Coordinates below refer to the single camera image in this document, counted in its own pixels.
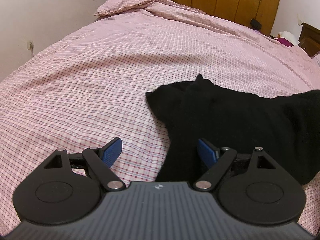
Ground black garment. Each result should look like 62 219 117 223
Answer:
146 75 319 185

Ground pink checked bed cover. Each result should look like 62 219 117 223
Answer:
1 0 319 235

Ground black bag by wardrobe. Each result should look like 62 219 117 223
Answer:
250 18 262 31

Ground dark wooden headboard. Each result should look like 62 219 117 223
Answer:
298 23 320 58

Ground white wall socket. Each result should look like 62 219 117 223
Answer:
27 41 34 57

